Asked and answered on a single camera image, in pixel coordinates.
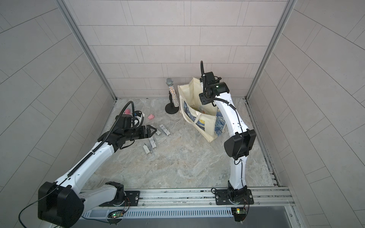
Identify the pink pig toy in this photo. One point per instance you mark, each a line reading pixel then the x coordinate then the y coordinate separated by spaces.
pixel 150 117

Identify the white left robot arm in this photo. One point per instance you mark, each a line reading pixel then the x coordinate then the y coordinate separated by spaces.
pixel 63 203

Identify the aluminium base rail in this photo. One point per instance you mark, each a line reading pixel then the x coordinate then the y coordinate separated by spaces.
pixel 191 203

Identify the black microphone stand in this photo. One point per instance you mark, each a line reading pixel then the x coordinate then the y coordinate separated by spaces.
pixel 170 107

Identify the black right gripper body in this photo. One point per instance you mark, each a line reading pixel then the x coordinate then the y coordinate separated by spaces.
pixel 206 98

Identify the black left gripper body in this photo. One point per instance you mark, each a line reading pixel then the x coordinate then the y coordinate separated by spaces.
pixel 135 133

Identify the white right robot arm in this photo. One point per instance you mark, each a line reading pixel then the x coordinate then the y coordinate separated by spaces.
pixel 241 139

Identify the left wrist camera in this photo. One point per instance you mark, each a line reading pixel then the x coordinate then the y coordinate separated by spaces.
pixel 138 115

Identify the canvas bag starry night print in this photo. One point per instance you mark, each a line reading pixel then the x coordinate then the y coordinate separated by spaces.
pixel 207 119

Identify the pink figure toy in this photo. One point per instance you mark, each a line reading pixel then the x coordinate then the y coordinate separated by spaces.
pixel 127 112

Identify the rhinestone microphone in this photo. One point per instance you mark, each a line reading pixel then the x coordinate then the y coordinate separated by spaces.
pixel 172 91

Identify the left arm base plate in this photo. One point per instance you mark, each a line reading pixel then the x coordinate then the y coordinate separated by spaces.
pixel 127 198

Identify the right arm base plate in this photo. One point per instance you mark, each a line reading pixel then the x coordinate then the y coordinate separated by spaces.
pixel 230 196

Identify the clear compass case small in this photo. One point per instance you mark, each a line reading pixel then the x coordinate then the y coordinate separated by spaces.
pixel 146 149

